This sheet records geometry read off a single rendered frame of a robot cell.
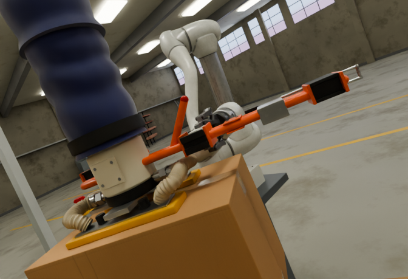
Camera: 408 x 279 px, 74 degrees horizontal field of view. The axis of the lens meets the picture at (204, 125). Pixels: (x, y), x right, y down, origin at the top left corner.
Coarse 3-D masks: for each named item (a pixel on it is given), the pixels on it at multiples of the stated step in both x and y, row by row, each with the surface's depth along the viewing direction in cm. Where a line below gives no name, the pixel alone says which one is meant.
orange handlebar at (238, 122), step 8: (296, 96) 66; (304, 96) 65; (288, 104) 66; (296, 104) 66; (256, 112) 68; (232, 120) 69; (240, 120) 69; (248, 120) 69; (256, 120) 69; (216, 128) 71; (224, 128) 70; (232, 128) 70; (240, 128) 69; (216, 136) 71; (160, 152) 75; (168, 152) 74; (176, 152) 74; (144, 160) 76; (152, 160) 76; (88, 184) 81; (96, 184) 81
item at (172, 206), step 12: (180, 192) 73; (144, 204) 70; (156, 204) 70; (168, 204) 67; (180, 204) 68; (96, 216) 74; (120, 216) 73; (132, 216) 68; (144, 216) 66; (156, 216) 65; (96, 228) 72; (108, 228) 69; (120, 228) 68; (72, 240) 73; (84, 240) 71; (96, 240) 70
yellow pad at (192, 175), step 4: (188, 172) 90; (192, 172) 90; (196, 172) 88; (200, 172) 91; (188, 176) 86; (192, 176) 84; (196, 176) 86; (188, 180) 83; (192, 180) 82; (196, 180) 85; (184, 184) 83; (188, 184) 83; (148, 196) 86; (152, 196) 86; (104, 212) 91
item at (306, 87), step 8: (336, 72) 64; (320, 80) 63; (328, 80) 63; (336, 80) 63; (344, 80) 62; (304, 88) 67; (312, 88) 64; (320, 88) 64; (328, 88) 64; (336, 88) 63; (344, 88) 62; (312, 96) 64; (320, 96) 64; (328, 96) 63
